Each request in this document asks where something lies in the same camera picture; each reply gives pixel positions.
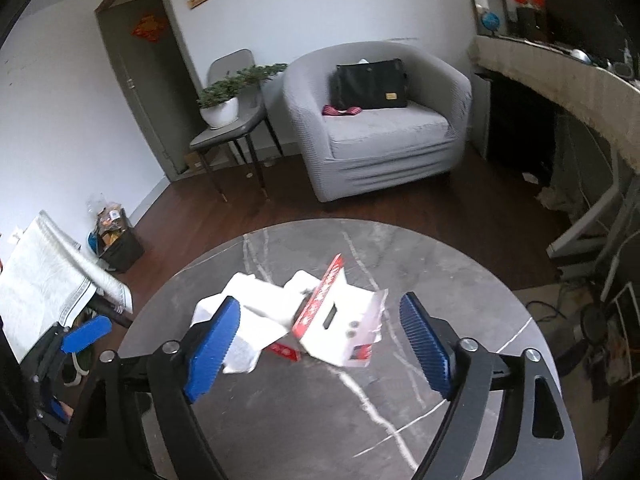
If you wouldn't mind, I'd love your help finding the black handbag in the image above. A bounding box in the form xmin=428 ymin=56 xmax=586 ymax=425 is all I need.
xmin=331 ymin=58 xmax=408 ymax=110

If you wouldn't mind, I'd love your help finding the small cardboard box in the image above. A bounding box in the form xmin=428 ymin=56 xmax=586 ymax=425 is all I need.
xmin=184 ymin=152 xmax=206 ymax=172

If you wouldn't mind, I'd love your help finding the small blue globe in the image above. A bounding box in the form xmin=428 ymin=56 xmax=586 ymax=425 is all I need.
xmin=480 ymin=11 xmax=501 ymax=37

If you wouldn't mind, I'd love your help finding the picture frame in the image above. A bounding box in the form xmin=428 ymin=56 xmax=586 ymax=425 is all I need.
xmin=471 ymin=0 xmax=510 ymax=37

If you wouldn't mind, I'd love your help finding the pink item on armchair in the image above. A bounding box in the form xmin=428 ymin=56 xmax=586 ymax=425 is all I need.
xmin=321 ymin=105 xmax=362 ymax=117

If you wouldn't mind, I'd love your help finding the grey armchair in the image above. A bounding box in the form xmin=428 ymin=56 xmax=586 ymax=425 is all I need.
xmin=282 ymin=41 xmax=472 ymax=203

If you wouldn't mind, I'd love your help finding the black monitor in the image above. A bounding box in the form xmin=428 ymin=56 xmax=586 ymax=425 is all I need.
xmin=544 ymin=0 xmax=626 ymax=61

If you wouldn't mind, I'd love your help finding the grey door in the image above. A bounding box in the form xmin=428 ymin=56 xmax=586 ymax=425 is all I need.
xmin=96 ymin=0 xmax=205 ymax=182

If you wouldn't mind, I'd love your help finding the white green shoe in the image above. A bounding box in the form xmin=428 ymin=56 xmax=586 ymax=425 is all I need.
xmin=61 ymin=348 xmax=94 ymax=387

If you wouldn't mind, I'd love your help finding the black basket with snacks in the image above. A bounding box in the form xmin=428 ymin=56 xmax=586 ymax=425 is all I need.
xmin=88 ymin=203 xmax=144 ymax=273

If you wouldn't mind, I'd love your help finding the grey dining chair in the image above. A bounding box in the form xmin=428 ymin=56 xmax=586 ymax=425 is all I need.
xmin=190 ymin=49 xmax=288 ymax=192

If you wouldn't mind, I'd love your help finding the red fu door sticker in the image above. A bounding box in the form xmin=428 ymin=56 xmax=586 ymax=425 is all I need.
xmin=131 ymin=12 xmax=169 ymax=44

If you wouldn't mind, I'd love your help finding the potted green plant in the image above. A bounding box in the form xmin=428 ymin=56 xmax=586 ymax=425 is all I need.
xmin=198 ymin=63 xmax=288 ymax=130

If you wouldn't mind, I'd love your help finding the round grey marble table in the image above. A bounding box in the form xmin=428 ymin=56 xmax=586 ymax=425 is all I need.
xmin=119 ymin=219 xmax=550 ymax=479

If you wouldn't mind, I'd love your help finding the white paper sheet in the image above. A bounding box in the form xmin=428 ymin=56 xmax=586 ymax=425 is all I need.
xmin=191 ymin=273 xmax=305 ymax=374

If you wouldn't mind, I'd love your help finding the beige fringed desk cloth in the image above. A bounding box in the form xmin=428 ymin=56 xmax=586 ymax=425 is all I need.
xmin=469 ymin=36 xmax=640 ymax=171

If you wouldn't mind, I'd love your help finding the white patterned tablecloth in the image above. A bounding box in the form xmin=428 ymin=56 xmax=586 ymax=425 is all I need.
xmin=1 ymin=211 xmax=134 ymax=361

